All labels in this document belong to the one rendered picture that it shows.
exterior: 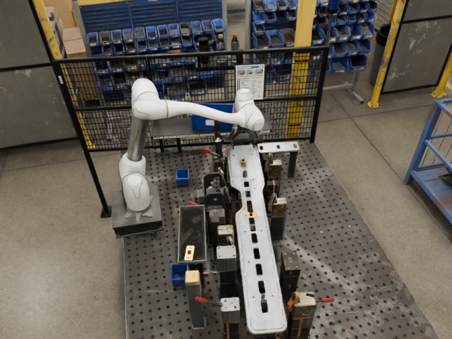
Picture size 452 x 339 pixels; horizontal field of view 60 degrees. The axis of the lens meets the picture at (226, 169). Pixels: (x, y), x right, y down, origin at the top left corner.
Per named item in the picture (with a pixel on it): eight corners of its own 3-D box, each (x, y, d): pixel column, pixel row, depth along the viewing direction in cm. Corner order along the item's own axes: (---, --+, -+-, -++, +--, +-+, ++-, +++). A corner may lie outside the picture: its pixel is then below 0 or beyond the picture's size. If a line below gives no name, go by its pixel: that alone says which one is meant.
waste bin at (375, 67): (411, 90, 519) (428, 36, 470) (376, 95, 511) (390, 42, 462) (391, 72, 555) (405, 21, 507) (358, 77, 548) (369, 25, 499)
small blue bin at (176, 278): (188, 286, 230) (187, 278, 224) (172, 288, 230) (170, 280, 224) (189, 271, 238) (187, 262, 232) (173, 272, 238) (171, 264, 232)
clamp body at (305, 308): (313, 342, 205) (322, 307, 180) (284, 344, 204) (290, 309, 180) (308, 323, 213) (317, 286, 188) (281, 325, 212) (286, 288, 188)
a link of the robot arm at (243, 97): (232, 109, 241) (239, 121, 231) (232, 87, 230) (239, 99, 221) (248, 106, 243) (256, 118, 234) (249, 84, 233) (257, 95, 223)
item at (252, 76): (264, 100, 297) (266, 62, 276) (235, 101, 296) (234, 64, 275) (264, 99, 298) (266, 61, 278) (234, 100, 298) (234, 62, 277)
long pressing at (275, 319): (294, 331, 180) (294, 329, 179) (245, 335, 179) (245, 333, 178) (257, 144, 282) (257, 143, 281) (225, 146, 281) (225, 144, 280)
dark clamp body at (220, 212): (230, 258, 245) (229, 218, 219) (209, 260, 244) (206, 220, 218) (229, 245, 252) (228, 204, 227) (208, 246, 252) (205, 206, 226)
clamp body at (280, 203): (286, 241, 253) (290, 205, 230) (267, 243, 253) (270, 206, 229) (283, 231, 260) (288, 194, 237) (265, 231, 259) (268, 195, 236)
